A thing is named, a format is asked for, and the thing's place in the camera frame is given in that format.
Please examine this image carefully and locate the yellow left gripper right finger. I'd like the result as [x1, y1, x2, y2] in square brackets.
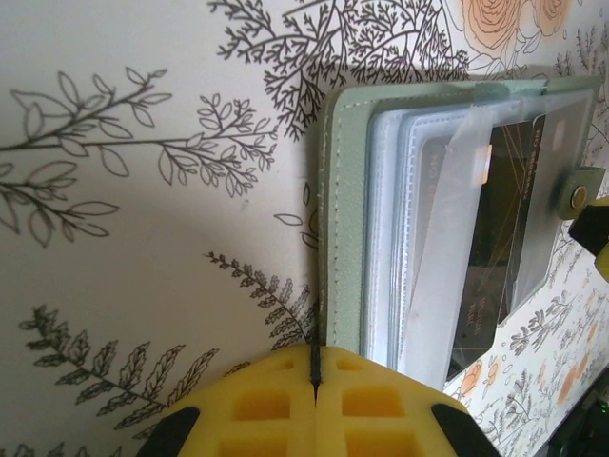
[315, 346, 481, 457]

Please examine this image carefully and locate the black credit card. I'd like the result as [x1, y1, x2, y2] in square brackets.
[422, 113, 567, 382]

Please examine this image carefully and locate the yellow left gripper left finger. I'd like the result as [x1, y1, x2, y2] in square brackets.
[142, 345, 317, 457]

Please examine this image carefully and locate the sage green card holder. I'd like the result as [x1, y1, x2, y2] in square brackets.
[304, 74, 609, 396]

